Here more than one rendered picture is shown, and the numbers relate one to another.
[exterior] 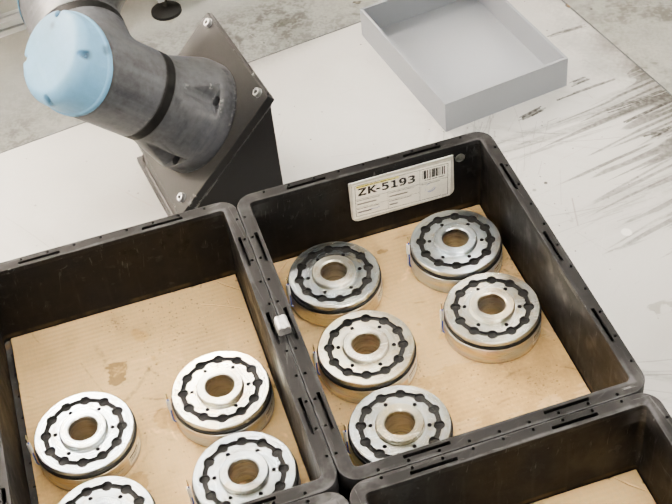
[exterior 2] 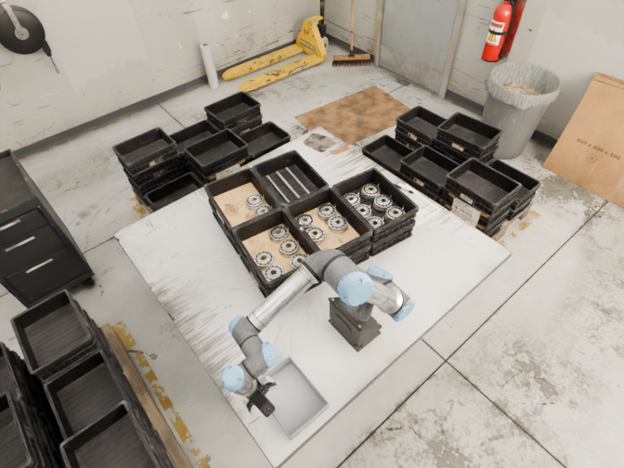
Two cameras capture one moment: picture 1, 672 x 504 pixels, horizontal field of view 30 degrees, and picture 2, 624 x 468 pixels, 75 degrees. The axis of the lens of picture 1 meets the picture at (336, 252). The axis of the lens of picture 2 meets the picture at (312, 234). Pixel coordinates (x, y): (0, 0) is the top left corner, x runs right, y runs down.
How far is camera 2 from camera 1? 225 cm
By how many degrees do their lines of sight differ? 85
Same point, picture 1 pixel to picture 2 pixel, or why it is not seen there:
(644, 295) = (233, 309)
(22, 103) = not seen: outside the picture
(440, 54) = (297, 398)
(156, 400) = (329, 237)
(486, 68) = (280, 392)
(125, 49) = not seen: hidden behind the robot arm
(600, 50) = (241, 409)
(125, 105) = not seen: hidden behind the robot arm
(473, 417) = (266, 243)
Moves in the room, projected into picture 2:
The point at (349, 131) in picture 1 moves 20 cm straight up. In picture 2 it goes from (320, 356) to (319, 335)
